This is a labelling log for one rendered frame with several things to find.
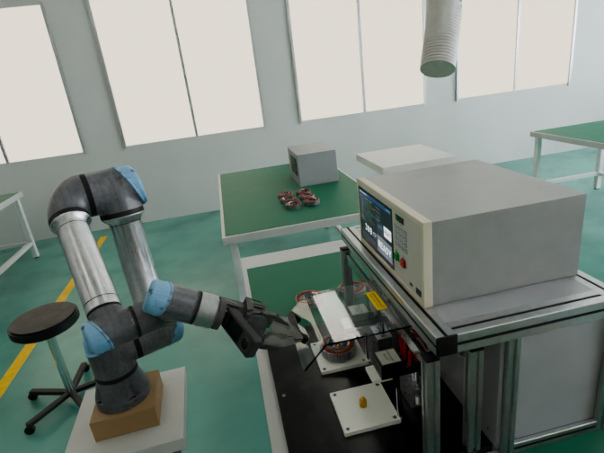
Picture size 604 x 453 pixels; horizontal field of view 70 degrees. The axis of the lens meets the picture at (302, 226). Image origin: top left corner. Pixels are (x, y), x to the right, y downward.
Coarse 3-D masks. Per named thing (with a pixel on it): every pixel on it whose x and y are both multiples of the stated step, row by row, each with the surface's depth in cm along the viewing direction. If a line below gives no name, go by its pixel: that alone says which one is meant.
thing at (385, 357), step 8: (376, 352) 114; (384, 352) 113; (392, 352) 113; (376, 360) 112; (384, 360) 110; (392, 360) 110; (400, 360) 109; (368, 368) 114; (376, 368) 113; (384, 368) 108; (392, 368) 109; (400, 368) 109; (408, 368) 110; (416, 368) 110; (376, 376) 111; (384, 376) 109; (392, 376) 109; (416, 376) 112; (416, 384) 113
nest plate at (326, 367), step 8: (360, 352) 136; (320, 360) 135; (328, 360) 134; (352, 360) 133; (360, 360) 132; (368, 360) 132; (320, 368) 132; (328, 368) 131; (336, 368) 131; (344, 368) 131; (352, 368) 131
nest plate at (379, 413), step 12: (372, 384) 122; (336, 396) 119; (348, 396) 119; (360, 396) 118; (372, 396) 118; (384, 396) 117; (336, 408) 115; (348, 408) 115; (360, 408) 114; (372, 408) 114; (384, 408) 113; (348, 420) 111; (360, 420) 111; (372, 420) 110; (384, 420) 110; (396, 420) 109; (348, 432) 107; (360, 432) 108
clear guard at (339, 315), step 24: (336, 288) 119; (360, 288) 118; (312, 312) 109; (336, 312) 108; (360, 312) 106; (384, 312) 105; (312, 336) 102; (336, 336) 98; (360, 336) 97; (312, 360) 96
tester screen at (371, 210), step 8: (360, 192) 127; (360, 200) 129; (368, 200) 122; (360, 208) 130; (368, 208) 123; (376, 208) 116; (384, 208) 110; (368, 216) 125; (376, 216) 117; (384, 216) 111; (368, 224) 126; (376, 224) 119; (384, 224) 112; (368, 232) 127; (376, 232) 120; (368, 240) 129; (376, 240) 121; (376, 248) 122; (384, 256) 117; (392, 256) 110
